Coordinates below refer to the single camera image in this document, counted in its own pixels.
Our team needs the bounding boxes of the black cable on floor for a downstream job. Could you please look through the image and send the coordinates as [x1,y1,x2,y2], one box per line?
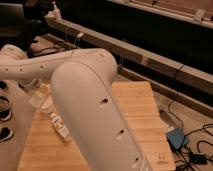
[166,64,213,171]

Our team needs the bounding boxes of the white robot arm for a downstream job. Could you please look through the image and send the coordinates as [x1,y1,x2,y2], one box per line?
[0,45,154,171]

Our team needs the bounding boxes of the black power adapter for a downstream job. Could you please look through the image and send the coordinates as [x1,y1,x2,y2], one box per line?
[190,154,207,164]

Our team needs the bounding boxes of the wooden beam rail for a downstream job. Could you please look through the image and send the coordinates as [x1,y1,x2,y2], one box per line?
[46,18,213,95]

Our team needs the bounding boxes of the grey mat with holes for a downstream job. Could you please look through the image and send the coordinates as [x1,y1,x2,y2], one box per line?
[0,81,35,171]

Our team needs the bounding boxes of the blue electronic box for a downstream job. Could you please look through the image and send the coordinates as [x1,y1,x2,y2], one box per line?
[166,128,189,150]

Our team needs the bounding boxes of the bamboo wooden board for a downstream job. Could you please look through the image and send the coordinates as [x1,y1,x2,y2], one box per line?
[17,81,175,171]

